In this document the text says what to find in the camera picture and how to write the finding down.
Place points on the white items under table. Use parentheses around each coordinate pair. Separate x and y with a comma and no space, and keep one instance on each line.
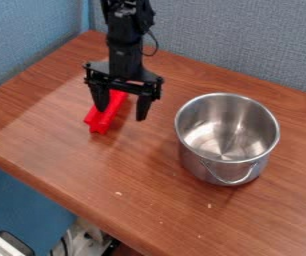
(84,240)

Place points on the metal pot with handle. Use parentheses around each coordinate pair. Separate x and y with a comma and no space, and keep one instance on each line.
(227,133)

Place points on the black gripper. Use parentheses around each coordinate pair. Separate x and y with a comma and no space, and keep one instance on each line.
(124,74)

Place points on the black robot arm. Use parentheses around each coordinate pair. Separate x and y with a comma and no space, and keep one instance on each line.
(130,19)

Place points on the red plastic block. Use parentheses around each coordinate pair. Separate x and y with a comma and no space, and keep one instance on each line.
(100,120)

